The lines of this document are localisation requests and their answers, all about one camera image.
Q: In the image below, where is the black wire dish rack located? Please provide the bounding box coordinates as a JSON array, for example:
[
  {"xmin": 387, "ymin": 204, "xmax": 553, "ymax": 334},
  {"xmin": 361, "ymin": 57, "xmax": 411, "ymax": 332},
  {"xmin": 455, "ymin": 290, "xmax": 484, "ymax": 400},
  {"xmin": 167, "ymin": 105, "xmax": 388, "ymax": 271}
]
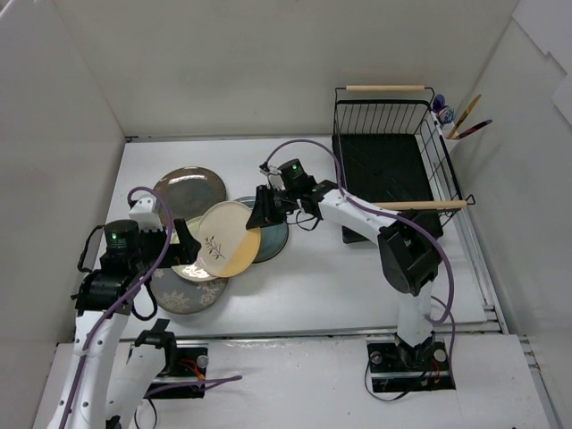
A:
[{"xmin": 331, "ymin": 84, "xmax": 475, "ymax": 245}]

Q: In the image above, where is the blue-grey ceramic plate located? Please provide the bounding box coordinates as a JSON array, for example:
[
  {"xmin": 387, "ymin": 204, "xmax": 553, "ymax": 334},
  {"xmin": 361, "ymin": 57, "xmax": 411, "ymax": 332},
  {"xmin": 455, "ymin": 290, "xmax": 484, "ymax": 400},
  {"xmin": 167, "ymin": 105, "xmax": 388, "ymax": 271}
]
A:
[{"xmin": 253, "ymin": 223, "xmax": 290, "ymax": 264}]

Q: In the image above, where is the purple cable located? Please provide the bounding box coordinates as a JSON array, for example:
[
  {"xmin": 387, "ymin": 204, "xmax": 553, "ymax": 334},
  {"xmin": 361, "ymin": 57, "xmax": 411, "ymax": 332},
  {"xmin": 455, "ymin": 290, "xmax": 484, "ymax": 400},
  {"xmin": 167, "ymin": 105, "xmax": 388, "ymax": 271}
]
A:
[
  {"xmin": 57, "ymin": 185, "xmax": 245, "ymax": 429},
  {"xmin": 265, "ymin": 139, "xmax": 458, "ymax": 394}
]

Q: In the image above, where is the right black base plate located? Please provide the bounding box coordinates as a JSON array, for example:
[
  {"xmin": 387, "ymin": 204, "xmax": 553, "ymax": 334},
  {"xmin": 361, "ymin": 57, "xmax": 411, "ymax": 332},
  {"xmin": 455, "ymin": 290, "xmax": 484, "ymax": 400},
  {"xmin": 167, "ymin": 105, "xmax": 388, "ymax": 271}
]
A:
[{"xmin": 364, "ymin": 336, "xmax": 457, "ymax": 401}]

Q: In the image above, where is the brown speckled plate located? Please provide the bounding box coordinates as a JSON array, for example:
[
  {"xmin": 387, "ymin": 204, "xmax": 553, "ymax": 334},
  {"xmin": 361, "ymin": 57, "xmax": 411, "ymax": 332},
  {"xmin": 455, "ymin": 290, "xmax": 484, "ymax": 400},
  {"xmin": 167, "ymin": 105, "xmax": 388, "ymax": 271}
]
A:
[{"xmin": 153, "ymin": 166, "xmax": 227, "ymax": 221}]

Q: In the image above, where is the grey reindeer plate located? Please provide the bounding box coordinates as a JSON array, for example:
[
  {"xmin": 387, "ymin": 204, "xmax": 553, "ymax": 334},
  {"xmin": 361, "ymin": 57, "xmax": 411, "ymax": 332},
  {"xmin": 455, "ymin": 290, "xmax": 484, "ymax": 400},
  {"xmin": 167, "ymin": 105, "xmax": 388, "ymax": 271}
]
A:
[{"xmin": 150, "ymin": 268, "xmax": 228, "ymax": 315}]

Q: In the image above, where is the white utensil holder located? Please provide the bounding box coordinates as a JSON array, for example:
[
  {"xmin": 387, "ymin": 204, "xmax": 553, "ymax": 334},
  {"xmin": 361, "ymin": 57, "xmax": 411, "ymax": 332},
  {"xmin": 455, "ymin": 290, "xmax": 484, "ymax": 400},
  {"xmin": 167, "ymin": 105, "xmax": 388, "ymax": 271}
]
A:
[{"xmin": 435, "ymin": 114, "xmax": 461, "ymax": 156}]

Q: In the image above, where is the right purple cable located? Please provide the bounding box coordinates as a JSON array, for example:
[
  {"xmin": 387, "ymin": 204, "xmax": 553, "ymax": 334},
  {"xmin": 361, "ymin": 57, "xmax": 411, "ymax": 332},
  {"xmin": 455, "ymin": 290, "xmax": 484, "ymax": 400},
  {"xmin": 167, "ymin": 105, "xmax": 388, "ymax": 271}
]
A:
[{"xmin": 265, "ymin": 139, "xmax": 458, "ymax": 394}]

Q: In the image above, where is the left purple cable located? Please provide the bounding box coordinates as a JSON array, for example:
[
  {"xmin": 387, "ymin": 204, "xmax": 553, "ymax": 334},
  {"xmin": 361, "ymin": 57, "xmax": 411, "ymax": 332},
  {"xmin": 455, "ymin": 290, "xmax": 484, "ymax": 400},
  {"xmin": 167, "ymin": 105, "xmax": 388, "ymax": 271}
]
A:
[{"xmin": 57, "ymin": 185, "xmax": 245, "ymax": 429}]

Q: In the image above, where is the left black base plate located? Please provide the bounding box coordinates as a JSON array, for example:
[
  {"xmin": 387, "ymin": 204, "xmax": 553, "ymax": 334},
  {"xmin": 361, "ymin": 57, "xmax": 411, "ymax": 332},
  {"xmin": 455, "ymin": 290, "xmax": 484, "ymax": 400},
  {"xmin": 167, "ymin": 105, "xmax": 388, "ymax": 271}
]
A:
[{"xmin": 147, "ymin": 343, "xmax": 208, "ymax": 400}]

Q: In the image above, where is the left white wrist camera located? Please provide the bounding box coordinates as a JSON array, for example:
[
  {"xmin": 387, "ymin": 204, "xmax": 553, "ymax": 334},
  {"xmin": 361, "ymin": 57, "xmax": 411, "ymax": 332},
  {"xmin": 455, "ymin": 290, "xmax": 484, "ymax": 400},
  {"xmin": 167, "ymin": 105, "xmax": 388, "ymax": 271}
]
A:
[{"xmin": 128, "ymin": 194, "xmax": 164, "ymax": 232}]

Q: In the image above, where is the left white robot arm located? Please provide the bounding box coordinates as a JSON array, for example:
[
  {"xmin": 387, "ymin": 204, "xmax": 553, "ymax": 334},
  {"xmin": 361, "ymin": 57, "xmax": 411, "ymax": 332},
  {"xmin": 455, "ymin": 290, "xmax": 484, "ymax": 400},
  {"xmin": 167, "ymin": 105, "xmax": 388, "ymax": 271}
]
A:
[{"xmin": 48, "ymin": 219, "xmax": 201, "ymax": 428}]

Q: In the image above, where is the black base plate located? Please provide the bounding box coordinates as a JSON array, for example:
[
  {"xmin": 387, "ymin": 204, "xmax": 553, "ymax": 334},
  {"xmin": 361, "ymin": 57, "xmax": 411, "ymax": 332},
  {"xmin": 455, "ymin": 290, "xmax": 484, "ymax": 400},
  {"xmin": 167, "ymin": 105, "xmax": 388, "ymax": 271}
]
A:
[
  {"xmin": 147, "ymin": 343, "xmax": 208, "ymax": 400},
  {"xmin": 364, "ymin": 336, "xmax": 457, "ymax": 401}
]

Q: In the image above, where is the cream and yellow plate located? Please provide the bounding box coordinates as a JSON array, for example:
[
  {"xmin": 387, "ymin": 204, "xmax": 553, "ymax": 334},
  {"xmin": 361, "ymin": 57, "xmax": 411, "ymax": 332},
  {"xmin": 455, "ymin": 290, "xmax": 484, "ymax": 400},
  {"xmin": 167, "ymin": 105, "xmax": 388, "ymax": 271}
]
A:
[{"xmin": 196, "ymin": 201, "xmax": 261, "ymax": 278}]

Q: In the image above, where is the purple utensil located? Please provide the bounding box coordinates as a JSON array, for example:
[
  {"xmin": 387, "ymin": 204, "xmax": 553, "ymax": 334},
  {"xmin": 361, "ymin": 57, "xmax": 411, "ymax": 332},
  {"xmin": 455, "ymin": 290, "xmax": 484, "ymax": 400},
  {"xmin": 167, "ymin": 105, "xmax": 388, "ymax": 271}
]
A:
[{"xmin": 453, "ymin": 119, "xmax": 492, "ymax": 140}]

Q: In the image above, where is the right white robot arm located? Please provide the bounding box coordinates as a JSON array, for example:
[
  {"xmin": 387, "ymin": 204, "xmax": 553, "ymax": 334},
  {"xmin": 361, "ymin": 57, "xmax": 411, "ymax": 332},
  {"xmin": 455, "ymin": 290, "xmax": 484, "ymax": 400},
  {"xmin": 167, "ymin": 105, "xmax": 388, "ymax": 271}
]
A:
[{"xmin": 246, "ymin": 158, "xmax": 442, "ymax": 369}]

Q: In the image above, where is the pale green plate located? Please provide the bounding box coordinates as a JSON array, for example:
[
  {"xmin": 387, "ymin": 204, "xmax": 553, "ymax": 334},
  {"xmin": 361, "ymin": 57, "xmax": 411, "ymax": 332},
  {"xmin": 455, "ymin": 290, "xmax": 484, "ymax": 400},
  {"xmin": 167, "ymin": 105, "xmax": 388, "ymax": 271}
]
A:
[{"xmin": 172, "ymin": 216, "xmax": 228, "ymax": 286}]

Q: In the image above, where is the blue patterned utensil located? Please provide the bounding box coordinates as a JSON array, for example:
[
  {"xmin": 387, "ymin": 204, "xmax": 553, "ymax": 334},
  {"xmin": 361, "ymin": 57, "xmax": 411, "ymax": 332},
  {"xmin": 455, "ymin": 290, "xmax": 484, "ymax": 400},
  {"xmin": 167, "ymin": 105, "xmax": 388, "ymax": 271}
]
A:
[{"xmin": 432, "ymin": 94, "xmax": 454, "ymax": 125}]

